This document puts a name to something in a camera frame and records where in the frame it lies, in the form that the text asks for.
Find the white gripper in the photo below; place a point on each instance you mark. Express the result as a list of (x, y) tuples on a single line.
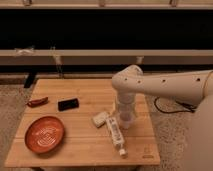
[(125, 106)]

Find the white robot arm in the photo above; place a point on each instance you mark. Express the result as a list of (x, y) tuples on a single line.
[(195, 88)]

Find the white sponge block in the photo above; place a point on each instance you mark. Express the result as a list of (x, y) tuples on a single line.
[(100, 119)]

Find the white plastic bottle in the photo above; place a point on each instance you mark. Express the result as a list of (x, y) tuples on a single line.
[(116, 136)]

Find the black rectangular block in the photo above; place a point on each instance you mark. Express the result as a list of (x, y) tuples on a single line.
[(68, 104)]

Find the wooden table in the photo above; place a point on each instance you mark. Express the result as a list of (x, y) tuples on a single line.
[(84, 144)]

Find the orange ribbed bowl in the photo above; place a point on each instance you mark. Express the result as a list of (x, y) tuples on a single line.
[(44, 134)]

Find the red chili pepper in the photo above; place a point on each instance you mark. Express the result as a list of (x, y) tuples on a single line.
[(37, 102)]

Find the crumpled clear plastic wrap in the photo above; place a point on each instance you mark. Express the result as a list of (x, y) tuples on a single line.
[(24, 51)]

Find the long metal shelf rail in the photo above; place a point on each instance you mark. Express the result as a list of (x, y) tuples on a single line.
[(6, 56)]

